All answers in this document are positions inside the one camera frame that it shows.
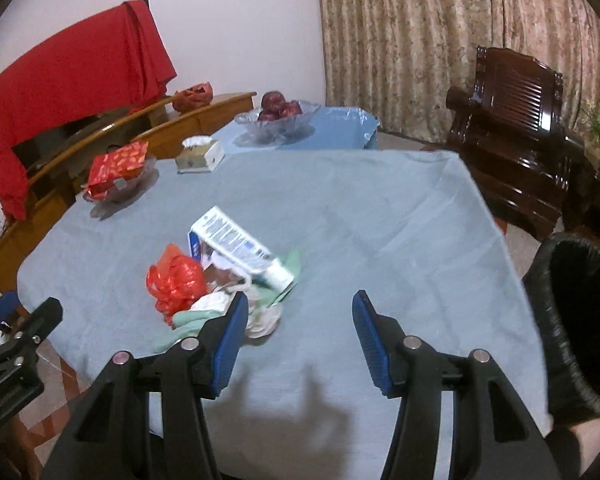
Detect red snack packet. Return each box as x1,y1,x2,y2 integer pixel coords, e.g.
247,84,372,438
85,141,148,194

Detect wooden tv cabinet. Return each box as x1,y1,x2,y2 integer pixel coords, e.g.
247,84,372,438
0,91,256,296

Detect small glass dish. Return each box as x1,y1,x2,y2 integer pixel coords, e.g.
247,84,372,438
82,156,159,204

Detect dark wooden armchair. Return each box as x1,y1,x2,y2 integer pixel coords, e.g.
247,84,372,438
445,46,584,240

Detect black trash bin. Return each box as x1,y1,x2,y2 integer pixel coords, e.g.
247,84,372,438
522,233,600,425

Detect patterned beige curtain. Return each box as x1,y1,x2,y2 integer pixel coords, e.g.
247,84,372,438
320,0,600,143

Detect grey table cloth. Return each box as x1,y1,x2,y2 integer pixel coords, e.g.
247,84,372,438
17,150,550,479

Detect red apples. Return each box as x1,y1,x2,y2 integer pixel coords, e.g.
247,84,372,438
258,91,302,122

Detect white blue medicine box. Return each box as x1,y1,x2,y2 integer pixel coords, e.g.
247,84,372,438
187,230,213,270

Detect white toothpaste tube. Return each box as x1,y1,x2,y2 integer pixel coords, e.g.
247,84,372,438
189,206,294,294

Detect red cloth cover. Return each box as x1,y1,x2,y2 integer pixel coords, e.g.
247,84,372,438
0,0,176,220

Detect glass fruit bowl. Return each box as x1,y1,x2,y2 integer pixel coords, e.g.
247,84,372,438
234,101,322,148

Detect tissue box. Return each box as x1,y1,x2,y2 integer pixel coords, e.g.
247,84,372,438
175,136,225,174

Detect blue side table cloth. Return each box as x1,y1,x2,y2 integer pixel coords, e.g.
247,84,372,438
212,102,379,154

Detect television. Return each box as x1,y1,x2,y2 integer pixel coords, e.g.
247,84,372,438
12,108,126,171

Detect green rubber glove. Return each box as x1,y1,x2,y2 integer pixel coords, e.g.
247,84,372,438
154,256,290,352

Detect orange red plastic bag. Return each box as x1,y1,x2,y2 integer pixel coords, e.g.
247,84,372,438
145,244,208,325

